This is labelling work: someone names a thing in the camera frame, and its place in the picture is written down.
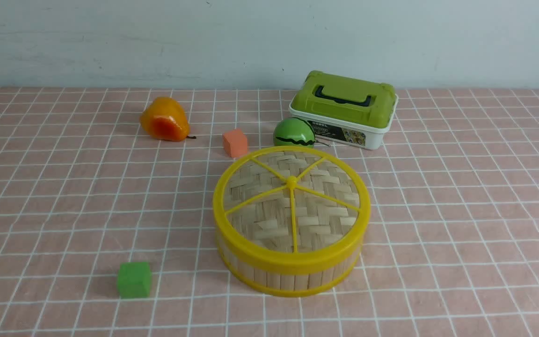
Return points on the green foam cube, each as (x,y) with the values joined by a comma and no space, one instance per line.
(134,280)

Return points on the green lidded white storage box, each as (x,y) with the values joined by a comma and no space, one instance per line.
(345,109)

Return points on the yellow woven bamboo steamer lid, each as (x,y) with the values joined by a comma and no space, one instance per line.
(291,210)

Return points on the pink checkered tablecloth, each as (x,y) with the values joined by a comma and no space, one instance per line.
(452,248)

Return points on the yellow bamboo steamer basket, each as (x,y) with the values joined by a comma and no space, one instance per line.
(287,284)

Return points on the orange yellow toy pear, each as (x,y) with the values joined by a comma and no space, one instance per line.
(165,119)

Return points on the orange foam cube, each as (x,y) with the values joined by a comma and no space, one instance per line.
(235,143)

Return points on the green toy watermelon ball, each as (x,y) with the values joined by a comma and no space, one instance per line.
(295,131)

